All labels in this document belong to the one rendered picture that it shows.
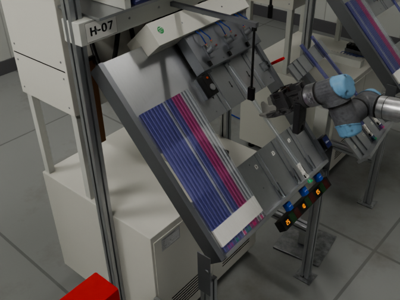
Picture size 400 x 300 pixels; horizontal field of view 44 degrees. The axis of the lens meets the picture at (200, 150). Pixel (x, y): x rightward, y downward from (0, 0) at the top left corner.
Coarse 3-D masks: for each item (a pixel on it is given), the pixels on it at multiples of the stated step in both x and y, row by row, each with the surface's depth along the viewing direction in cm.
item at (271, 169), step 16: (288, 128) 189; (272, 144) 181; (288, 144) 186; (304, 144) 191; (256, 160) 174; (272, 160) 178; (288, 160) 183; (304, 160) 188; (320, 160) 194; (256, 176) 171; (272, 176) 176; (288, 176) 180; (256, 192) 169; (272, 192) 173; (288, 192) 178
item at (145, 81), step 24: (168, 48) 166; (120, 72) 152; (144, 72) 157; (168, 72) 163; (192, 72) 169; (216, 72) 176; (240, 72) 183; (264, 72) 191; (144, 96) 155; (168, 96) 160; (216, 96) 172; (240, 96) 179
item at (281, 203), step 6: (324, 162) 191; (318, 168) 188; (312, 174) 185; (306, 180) 182; (300, 186) 179; (294, 192) 177; (288, 198) 174; (276, 204) 173; (282, 204) 171; (270, 210) 170; (276, 210) 169; (270, 216) 166; (264, 222) 164; (252, 228) 162; (258, 228) 162; (246, 234) 159; (240, 240) 156; (234, 246) 154; (228, 252) 152
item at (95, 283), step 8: (88, 280) 138; (96, 280) 138; (104, 280) 138; (80, 288) 135; (88, 288) 135; (96, 288) 135; (104, 288) 135; (112, 288) 135; (64, 296) 133; (72, 296) 133; (80, 296) 133; (88, 296) 133; (96, 296) 133; (104, 296) 133; (112, 296) 134
